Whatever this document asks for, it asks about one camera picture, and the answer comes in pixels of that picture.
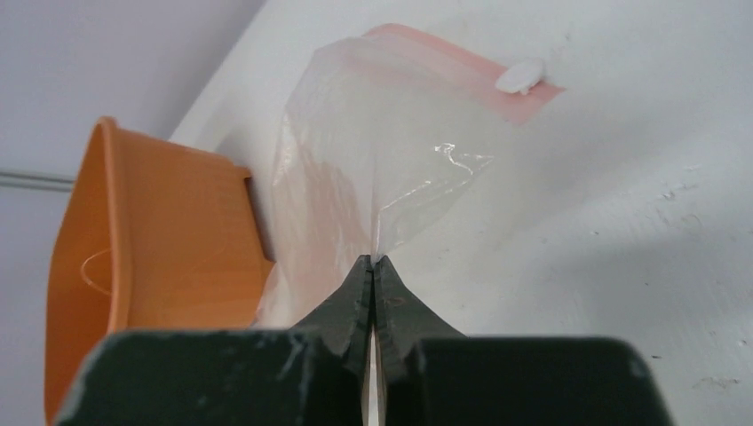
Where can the clear zip top bag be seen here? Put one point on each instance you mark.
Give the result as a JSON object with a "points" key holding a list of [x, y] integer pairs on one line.
{"points": [[380, 137]]}

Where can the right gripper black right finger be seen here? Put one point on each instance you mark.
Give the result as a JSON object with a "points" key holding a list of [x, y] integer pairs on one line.
{"points": [[401, 321]]}

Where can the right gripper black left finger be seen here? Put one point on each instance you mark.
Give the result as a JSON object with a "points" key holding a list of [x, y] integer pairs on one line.
{"points": [[342, 323]]}

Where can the white bag zipper slider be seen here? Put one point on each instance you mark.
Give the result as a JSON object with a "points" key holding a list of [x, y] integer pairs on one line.
{"points": [[521, 77]]}

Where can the orange plastic basket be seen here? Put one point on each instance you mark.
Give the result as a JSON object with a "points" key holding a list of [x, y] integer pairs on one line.
{"points": [[155, 235]]}

